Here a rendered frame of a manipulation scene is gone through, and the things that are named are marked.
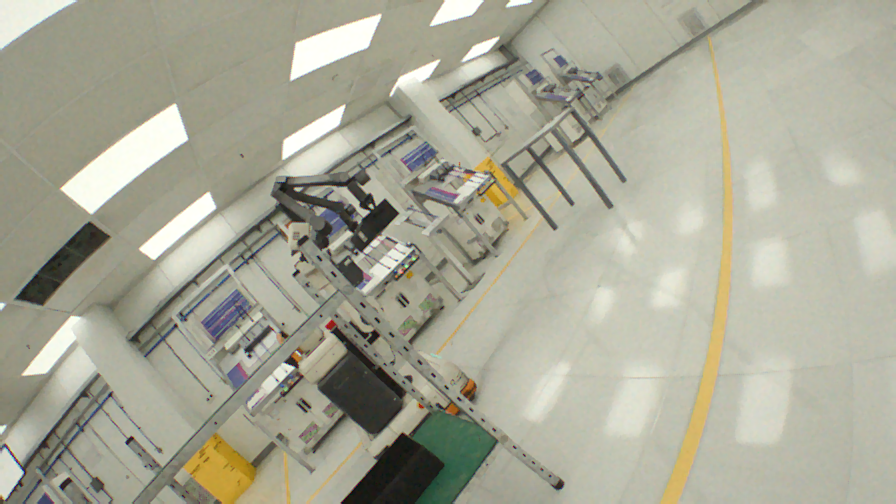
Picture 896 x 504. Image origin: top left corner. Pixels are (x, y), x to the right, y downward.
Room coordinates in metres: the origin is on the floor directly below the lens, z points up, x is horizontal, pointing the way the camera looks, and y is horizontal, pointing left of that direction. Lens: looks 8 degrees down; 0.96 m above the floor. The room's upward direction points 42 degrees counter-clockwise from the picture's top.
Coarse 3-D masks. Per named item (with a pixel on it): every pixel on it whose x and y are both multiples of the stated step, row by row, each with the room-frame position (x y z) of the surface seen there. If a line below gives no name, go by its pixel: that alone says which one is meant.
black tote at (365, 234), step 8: (384, 200) 1.74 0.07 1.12; (384, 208) 1.73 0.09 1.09; (392, 208) 1.74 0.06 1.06; (368, 216) 1.69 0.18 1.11; (376, 216) 1.71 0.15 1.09; (384, 216) 1.72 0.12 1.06; (392, 216) 1.73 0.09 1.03; (360, 224) 1.76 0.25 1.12; (368, 224) 1.68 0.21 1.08; (376, 224) 1.70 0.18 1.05; (384, 224) 1.71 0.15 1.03; (360, 232) 1.87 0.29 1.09; (368, 232) 1.76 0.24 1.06; (376, 232) 1.68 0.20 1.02; (352, 240) 2.14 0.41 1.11; (360, 240) 1.99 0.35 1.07; (368, 240) 1.86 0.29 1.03; (360, 248) 2.14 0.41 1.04
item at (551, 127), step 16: (576, 112) 2.50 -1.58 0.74; (544, 128) 2.69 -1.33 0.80; (528, 144) 2.56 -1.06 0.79; (560, 144) 2.34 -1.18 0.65; (576, 160) 2.31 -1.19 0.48; (608, 160) 2.51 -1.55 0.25; (512, 176) 2.90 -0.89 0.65; (592, 176) 2.31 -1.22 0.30; (624, 176) 2.51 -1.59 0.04; (528, 192) 2.89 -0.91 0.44; (560, 192) 3.11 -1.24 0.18; (608, 208) 2.33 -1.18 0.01
